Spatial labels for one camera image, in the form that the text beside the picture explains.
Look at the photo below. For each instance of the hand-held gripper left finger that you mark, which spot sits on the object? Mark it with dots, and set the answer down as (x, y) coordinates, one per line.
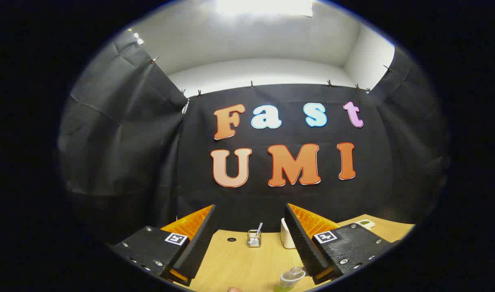
(196, 247)

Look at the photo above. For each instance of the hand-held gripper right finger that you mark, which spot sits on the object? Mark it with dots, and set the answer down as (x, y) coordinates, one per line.
(304, 243)

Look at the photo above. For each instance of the clear plastic juice bottle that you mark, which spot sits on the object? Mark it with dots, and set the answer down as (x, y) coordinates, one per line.
(290, 279)

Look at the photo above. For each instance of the white toaster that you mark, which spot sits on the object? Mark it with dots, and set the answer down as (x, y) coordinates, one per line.
(286, 235)

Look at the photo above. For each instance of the white straw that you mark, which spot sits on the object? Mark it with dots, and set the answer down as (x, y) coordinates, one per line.
(259, 228)

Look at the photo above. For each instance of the wooden table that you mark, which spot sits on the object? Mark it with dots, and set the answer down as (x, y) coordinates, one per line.
(247, 263)

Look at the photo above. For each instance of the white divided dish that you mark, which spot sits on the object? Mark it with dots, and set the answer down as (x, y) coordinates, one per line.
(365, 223)

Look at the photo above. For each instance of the black backdrop cloth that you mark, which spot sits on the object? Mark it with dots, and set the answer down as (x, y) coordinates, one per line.
(150, 162)

